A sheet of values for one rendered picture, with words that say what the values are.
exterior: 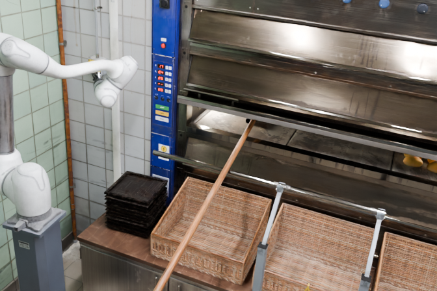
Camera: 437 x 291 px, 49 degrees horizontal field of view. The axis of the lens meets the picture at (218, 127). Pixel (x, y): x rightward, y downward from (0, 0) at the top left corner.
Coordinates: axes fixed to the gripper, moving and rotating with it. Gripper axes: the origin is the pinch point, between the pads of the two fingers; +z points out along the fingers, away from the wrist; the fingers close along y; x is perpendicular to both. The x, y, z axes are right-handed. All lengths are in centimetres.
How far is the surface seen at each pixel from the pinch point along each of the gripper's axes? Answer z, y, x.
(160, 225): -53, 74, 26
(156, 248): -57, 87, 22
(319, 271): -103, 87, 103
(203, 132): -30, 29, 58
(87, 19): 26.8, -26.6, 0.8
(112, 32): 12.1, -21.6, 13.1
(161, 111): -13.2, 20.8, 36.5
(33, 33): 25.6, -19.1, -30.5
